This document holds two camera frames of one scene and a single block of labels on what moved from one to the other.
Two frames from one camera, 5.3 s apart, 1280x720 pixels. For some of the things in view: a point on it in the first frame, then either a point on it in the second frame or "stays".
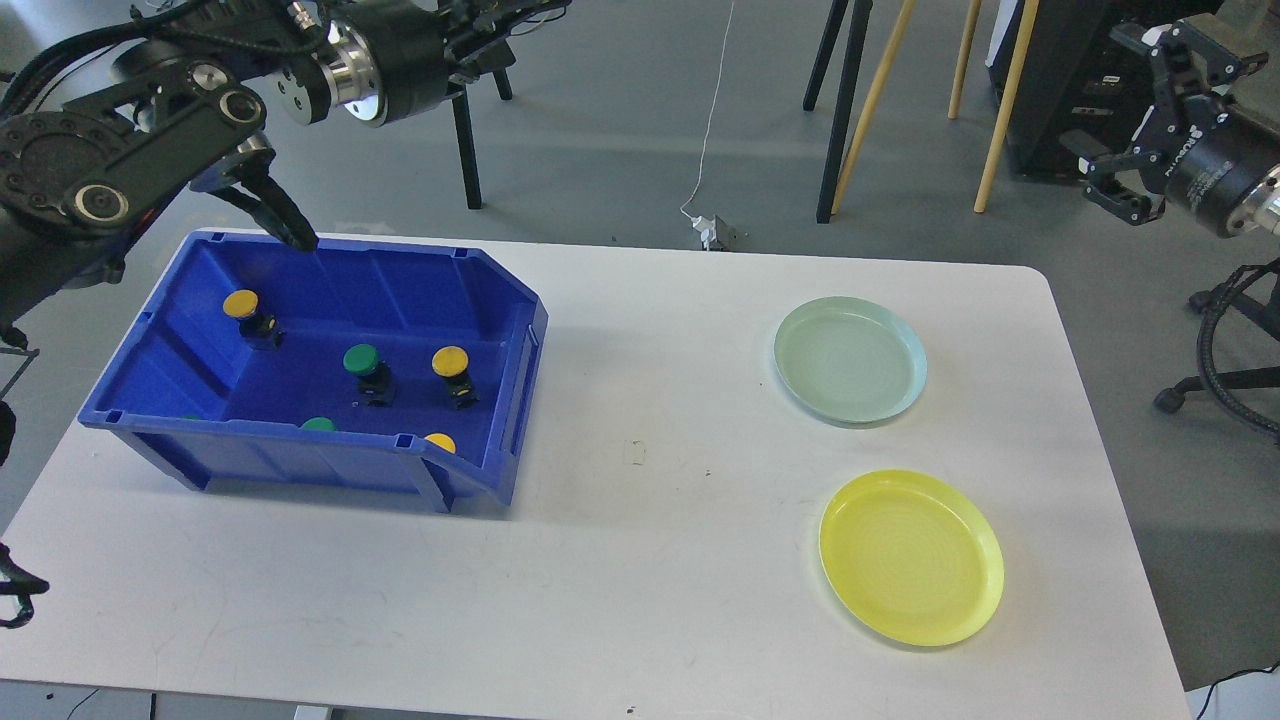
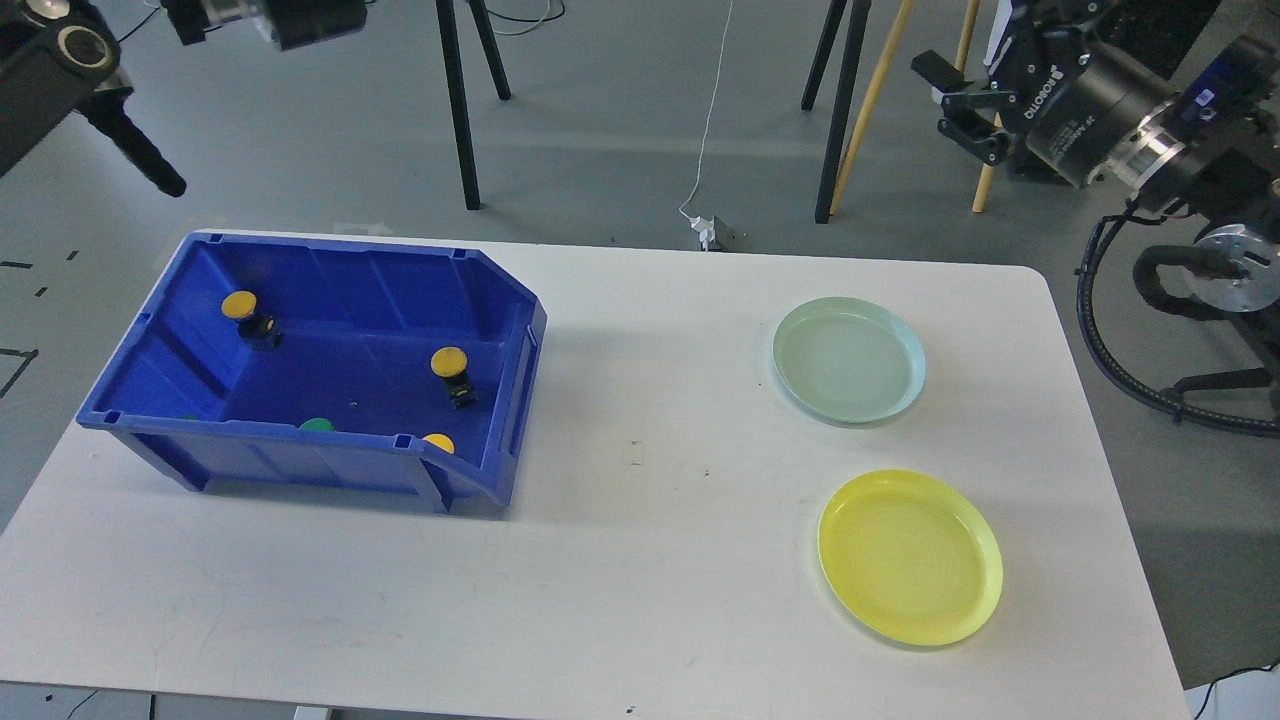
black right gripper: x=1195 y=145 to x=1076 y=102
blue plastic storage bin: x=359 y=367 stays
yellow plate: x=911 y=557 stays
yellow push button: x=261 y=331 stays
